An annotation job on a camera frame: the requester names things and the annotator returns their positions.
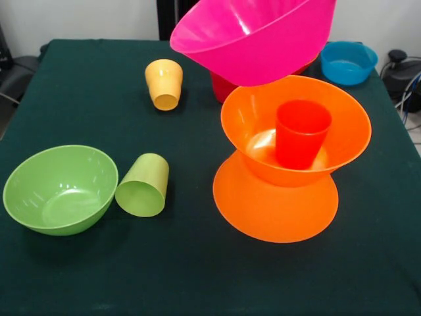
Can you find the black cabinet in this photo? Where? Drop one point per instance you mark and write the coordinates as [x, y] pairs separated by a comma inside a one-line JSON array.
[[167, 19]]

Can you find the magenta plastic cup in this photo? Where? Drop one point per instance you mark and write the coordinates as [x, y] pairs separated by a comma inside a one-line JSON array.
[[220, 89]]

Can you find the black equipment box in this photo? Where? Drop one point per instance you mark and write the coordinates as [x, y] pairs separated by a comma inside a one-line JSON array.
[[5, 49]]

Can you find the dark green table cloth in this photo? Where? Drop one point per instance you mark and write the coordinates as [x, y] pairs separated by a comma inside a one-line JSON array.
[[164, 263]]

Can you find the green plastic cup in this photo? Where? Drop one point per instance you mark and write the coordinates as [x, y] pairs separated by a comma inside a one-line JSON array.
[[141, 197]]

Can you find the blue plastic bowl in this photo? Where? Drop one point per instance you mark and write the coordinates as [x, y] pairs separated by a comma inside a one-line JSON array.
[[345, 74]]

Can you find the green plastic bowl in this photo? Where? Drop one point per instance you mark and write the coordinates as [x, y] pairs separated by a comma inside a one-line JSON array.
[[59, 184]]

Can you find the red plastic cup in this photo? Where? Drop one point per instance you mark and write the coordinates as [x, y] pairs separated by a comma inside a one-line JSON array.
[[299, 141]]

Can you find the yellow plastic cup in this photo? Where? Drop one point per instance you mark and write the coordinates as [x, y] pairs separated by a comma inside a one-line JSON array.
[[164, 85]]

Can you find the orange plastic bowl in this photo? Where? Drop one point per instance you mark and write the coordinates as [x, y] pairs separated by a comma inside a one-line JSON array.
[[246, 108], [273, 214]]

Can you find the red-orange plastic bowl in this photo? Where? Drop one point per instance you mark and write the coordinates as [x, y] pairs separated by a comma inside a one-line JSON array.
[[307, 67]]

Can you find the pink plastic bowl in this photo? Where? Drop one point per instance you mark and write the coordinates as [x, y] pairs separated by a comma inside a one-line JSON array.
[[263, 56]]

